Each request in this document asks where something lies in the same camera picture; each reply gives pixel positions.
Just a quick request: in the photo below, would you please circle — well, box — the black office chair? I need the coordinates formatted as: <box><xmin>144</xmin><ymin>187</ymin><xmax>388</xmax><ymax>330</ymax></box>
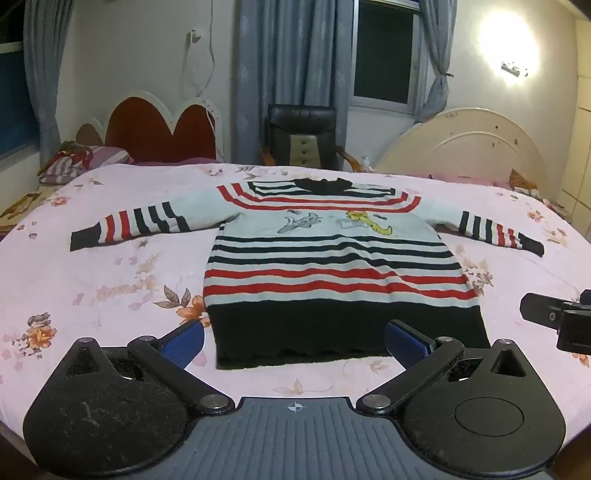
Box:
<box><xmin>262</xmin><ymin>104</ymin><xmax>358</xmax><ymax>172</ymax></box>

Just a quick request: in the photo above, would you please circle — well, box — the pink striped pillow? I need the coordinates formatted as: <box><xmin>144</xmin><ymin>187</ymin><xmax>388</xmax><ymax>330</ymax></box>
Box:
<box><xmin>38</xmin><ymin>145</ymin><xmax>134</xmax><ymax>185</ymax></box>

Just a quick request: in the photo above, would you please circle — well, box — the red scalloped headboard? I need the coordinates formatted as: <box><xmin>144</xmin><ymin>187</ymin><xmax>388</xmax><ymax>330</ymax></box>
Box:
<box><xmin>75</xmin><ymin>91</ymin><xmax>222</xmax><ymax>164</ymax></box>

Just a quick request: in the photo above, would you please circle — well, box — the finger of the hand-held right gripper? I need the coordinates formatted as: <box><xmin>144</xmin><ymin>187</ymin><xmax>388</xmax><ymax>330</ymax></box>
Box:
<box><xmin>519</xmin><ymin>292</ymin><xmax>568</xmax><ymax>331</ymax></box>
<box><xmin>556</xmin><ymin>308</ymin><xmax>591</xmax><ymax>356</ymax></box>

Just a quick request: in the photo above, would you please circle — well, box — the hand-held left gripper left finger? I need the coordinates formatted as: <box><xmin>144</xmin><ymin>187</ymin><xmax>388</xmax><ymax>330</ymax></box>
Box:
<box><xmin>64</xmin><ymin>319</ymin><xmax>237</xmax><ymax>415</ymax></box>

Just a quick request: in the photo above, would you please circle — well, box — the striped knit sweater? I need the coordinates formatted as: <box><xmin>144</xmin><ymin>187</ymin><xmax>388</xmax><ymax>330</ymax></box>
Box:
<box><xmin>69</xmin><ymin>176</ymin><xmax>546</xmax><ymax>370</ymax></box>

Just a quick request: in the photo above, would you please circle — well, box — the grey-blue curtain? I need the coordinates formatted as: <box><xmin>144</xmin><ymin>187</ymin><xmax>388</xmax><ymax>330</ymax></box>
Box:
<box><xmin>231</xmin><ymin>0</ymin><xmax>354</xmax><ymax>167</ymax></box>
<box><xmin>416</xmin><ymin>0</ymin><xmax>458</xmax><ymax>123</ymax></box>
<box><xmin>21</xmin><ymin>0</ymin><xmax>77</xmax><ymax>169</ymax></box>

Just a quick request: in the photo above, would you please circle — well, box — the cream arched headboard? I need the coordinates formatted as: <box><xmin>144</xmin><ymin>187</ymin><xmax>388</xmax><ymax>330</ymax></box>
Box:
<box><xmin>374</xmin><ymin>107</ymin><xmax>548</xmax><ymax>188</ymax></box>

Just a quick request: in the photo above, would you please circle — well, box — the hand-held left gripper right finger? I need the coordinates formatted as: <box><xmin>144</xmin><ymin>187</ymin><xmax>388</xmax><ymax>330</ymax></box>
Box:
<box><xmin>357</xmin><ymin>319</ymin><xmax>533</xmax><ymax>417</ymax></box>

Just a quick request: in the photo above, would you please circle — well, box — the dark window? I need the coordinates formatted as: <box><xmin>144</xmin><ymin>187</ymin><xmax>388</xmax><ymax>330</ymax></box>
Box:
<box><xmin>0</xmin><ymin>0</ymin><xmax>38</xmax><ymax>160</ymax></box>
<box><xmin>353</xmin><ymin>0</ymin><xmax>423</xmax><ymax>114</ymax></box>

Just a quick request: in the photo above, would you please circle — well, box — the magenta blanket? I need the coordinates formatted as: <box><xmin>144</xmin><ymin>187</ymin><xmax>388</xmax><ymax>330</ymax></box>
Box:
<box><xmin>131</xmin><ymin>157</ymin><xmax>218</xmax><ymax>167</ymax></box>

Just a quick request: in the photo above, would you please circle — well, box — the white wardrobe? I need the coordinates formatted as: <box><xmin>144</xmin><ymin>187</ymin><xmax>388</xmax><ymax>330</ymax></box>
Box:
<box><xmin>556</xmin><ymin>0</ymin><xmax>591</xmax><ymax>227</ymax></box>

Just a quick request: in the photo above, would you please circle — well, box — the pink floral bed sheet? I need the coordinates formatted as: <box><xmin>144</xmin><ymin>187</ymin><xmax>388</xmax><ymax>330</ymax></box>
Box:
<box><xmin>0</xmin><ymin>162</ymin><xmax>591</xmax><ymax>444</ymax></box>

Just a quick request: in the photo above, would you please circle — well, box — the white charger cable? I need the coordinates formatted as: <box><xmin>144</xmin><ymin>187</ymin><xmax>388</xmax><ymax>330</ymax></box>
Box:
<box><xmin>182</xmin><ymin>28</ymin><xmax>218</xmax><ymax>134</ymax></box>

